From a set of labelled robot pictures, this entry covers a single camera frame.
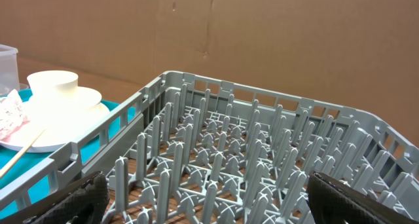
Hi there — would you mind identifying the grey dishwasher rack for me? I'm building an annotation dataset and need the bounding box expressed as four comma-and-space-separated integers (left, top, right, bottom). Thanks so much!
1, 71, 418, 223

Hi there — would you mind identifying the right wooden chopstick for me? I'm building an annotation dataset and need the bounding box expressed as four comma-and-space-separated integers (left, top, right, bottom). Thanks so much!
0, 129, 45, 178

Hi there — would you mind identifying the white bowl on plate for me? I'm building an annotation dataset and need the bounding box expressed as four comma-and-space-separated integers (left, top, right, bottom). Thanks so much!
27, 86, 102, 110

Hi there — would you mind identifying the white round plate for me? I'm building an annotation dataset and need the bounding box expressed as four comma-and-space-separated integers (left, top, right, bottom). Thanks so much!
1, 103, 109, 153

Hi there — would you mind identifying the teal plastic tray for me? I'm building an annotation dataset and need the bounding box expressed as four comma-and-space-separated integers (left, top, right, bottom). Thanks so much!
0, 88, 136, 218

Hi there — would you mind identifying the clear plastic waste bin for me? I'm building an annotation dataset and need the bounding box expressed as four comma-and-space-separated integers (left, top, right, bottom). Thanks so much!
0, 45, 29, 96

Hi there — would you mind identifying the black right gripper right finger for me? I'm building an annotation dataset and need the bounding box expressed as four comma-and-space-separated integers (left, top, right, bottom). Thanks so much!
307, 170, 418, 224

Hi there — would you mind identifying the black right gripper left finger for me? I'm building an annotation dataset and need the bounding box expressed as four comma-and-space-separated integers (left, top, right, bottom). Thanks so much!
1, 171, 109, 224

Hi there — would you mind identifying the cream plastic cup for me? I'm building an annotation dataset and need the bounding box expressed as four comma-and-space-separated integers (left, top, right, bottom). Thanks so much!
27, 70, 79, 100

